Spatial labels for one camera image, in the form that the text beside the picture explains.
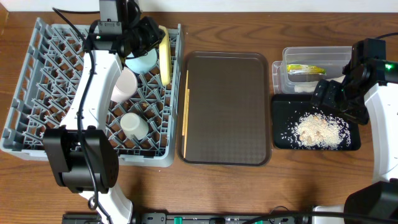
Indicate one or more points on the white cup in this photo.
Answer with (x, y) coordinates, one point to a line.
(133, 125)

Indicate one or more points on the light blue bowl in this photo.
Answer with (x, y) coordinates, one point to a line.
(144, 63)

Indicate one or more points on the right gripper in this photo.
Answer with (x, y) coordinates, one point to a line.
(328, 98)

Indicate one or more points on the wooden chopstick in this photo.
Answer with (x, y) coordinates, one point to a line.
(185, 137)
(186, 102)

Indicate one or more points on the yellow snack wrapper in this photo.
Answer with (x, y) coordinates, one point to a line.
(300, 69)

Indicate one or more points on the rice and nut scraps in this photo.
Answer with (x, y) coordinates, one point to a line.
(316, 130)

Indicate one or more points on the grey plastic dish rack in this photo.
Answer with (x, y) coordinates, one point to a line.
(47, 85)

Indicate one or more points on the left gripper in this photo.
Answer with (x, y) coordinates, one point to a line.
(148, 32)

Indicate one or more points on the brown serving tray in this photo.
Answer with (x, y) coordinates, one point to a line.
(229, 121)

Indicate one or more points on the clear plastic bin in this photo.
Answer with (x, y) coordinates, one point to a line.
(331, 58)

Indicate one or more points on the white paper napkin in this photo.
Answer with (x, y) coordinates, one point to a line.
(304, 88)

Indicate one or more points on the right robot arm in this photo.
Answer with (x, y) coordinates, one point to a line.
(368, 95)

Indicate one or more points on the black tray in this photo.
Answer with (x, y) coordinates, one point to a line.
(285, 106)

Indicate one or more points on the black equipment rail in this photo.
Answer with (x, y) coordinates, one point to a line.
(165, 218)

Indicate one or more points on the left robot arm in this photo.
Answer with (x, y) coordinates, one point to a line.
(81, 156)

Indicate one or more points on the clear bin lid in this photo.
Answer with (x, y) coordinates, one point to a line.
(276, 77)

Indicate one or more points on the yellow plate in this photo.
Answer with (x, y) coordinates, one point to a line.
(165, 65)

